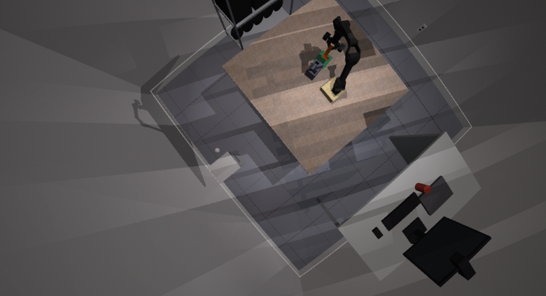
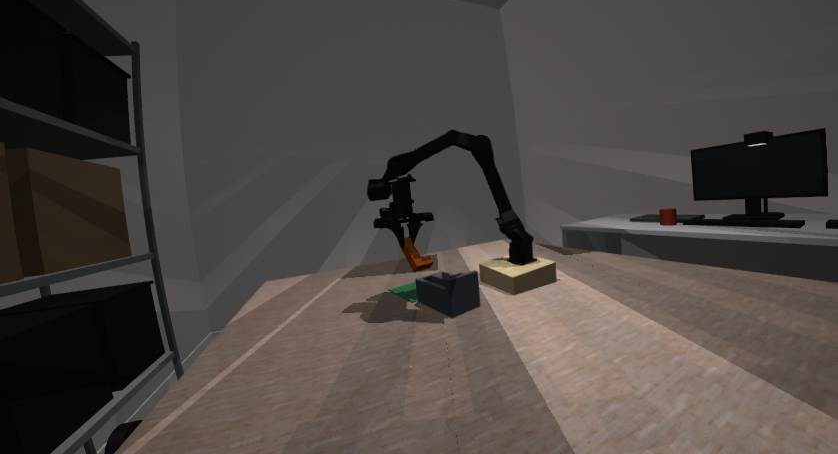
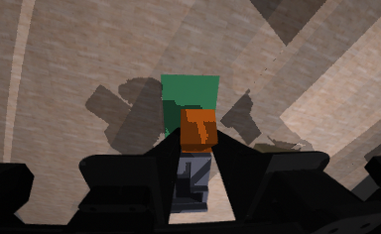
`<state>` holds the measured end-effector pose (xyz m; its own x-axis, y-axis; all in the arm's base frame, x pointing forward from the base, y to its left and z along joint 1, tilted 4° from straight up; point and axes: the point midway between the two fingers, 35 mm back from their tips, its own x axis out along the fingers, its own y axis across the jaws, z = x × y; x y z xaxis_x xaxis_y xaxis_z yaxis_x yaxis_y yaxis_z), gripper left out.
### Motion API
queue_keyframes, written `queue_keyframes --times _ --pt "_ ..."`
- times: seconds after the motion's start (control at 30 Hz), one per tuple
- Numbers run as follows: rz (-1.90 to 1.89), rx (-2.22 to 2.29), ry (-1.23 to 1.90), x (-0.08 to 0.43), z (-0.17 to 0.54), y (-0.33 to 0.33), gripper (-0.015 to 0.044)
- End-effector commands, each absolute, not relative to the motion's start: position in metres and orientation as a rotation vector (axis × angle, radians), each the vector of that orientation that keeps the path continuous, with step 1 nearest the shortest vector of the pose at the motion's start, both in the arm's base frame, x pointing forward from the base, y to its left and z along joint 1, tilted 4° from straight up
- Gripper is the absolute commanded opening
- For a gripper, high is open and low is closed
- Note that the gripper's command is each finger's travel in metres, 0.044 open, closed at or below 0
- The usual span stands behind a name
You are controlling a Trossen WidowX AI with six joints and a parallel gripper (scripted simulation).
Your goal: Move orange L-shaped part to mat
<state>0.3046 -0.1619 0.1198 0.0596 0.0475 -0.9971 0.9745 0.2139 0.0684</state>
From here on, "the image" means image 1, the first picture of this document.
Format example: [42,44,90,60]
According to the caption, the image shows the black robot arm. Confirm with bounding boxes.
[331,16,361,95]

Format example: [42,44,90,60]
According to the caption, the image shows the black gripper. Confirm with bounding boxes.
[323,32,345,53]

